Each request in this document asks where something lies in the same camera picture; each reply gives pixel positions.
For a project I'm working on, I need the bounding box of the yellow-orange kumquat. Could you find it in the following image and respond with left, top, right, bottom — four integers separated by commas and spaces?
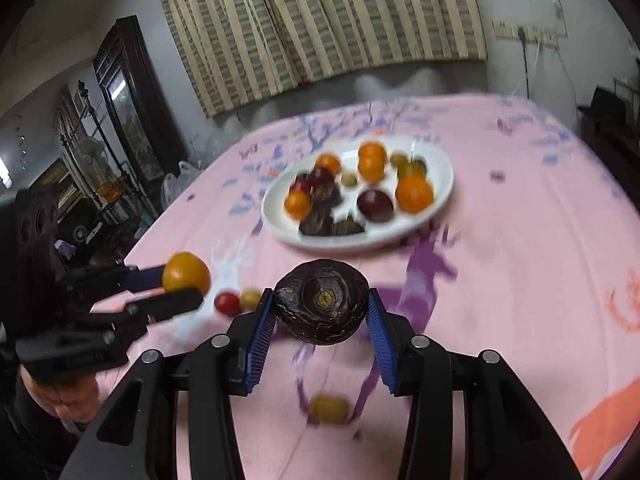
162, 252, 210, 296

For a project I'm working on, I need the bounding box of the red cherry tomato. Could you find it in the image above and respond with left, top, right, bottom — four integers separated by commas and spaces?
288, 179, 311, 194
214, 292, 243, 318

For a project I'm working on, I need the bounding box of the small yellow grape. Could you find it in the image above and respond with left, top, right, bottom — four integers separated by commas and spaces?
240, 288, 262, 312

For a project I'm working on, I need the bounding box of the large orange mandarin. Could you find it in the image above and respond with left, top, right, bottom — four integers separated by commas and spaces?
283, 191, 312, 221

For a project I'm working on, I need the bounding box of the dark water chestnut large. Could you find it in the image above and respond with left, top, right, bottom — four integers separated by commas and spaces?
272, 259, 370, 346

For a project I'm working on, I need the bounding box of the person's left hand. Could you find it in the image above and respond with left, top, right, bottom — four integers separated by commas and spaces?
20, 366, 102, 422

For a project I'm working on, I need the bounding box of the clear plastic bag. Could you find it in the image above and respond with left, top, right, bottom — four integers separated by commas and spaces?
160, 160, 201, 209

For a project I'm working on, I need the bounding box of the white oval plate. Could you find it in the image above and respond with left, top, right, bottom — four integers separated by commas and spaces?
262, 136, 454, 255

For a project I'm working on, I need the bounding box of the dark water chestnut front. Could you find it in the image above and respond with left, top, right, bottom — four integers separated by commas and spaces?
298, 209, 334, 236

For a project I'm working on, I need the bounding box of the green grape front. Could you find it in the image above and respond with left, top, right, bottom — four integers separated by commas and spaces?
308, 393, 350, 425

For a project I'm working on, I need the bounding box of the pink deer-print tablecloth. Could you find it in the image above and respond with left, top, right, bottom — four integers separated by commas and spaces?
127, 96, 639, 479

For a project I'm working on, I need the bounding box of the dark chestnut on plate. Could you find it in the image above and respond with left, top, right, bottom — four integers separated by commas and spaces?
331, 216, 364, 236

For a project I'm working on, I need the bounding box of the dark plum back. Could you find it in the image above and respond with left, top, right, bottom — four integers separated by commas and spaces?
307, 167, 335, 188

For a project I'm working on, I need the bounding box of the small orange on plate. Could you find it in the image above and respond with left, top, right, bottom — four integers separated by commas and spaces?
314, 153, 342, 176

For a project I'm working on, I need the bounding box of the dark framed mirror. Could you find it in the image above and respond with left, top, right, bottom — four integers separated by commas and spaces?
92, 15, 186, 190

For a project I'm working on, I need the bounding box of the green grape on plate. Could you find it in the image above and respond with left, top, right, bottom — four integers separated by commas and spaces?
341, 171, 358, 188

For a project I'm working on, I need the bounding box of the dark red cherry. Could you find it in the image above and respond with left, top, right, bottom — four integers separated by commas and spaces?
357, 188, 395, 223

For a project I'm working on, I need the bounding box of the orange mandarin back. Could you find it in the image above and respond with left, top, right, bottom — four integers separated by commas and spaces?
358, 141, 387, 160

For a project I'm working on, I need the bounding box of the orange mandarin front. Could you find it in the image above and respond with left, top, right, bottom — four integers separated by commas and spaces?
395, 174, 435, 214

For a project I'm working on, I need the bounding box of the striped beige curtain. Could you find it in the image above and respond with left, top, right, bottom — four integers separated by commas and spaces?
160, 0, 487, 117

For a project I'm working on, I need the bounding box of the white wall power strip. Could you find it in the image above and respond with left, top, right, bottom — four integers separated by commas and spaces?
492, 21, 559, 49

